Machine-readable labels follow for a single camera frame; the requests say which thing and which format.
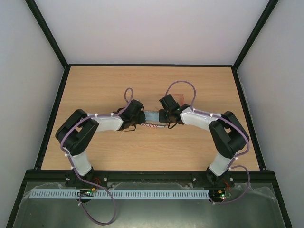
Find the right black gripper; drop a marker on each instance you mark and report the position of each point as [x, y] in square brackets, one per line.
[162, 115]

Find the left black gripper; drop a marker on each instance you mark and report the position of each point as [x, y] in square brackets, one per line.
[142, 119]

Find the blue cleaning cloth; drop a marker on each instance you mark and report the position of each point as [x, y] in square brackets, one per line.
[151, 116]

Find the striped sunglasses case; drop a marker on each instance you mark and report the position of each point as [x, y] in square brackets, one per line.
[154, 124]

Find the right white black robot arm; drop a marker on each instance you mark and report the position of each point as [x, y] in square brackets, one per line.
[229, 136]

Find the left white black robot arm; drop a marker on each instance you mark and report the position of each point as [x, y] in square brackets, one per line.
[78, 130]

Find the red transparent sunglasses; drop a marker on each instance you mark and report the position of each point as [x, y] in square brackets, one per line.
[179, 98]

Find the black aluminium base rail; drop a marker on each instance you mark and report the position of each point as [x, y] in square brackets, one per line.
[197, 179]

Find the light blue slotted cable duct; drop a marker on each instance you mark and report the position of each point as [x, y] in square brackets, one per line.
[120, 194]

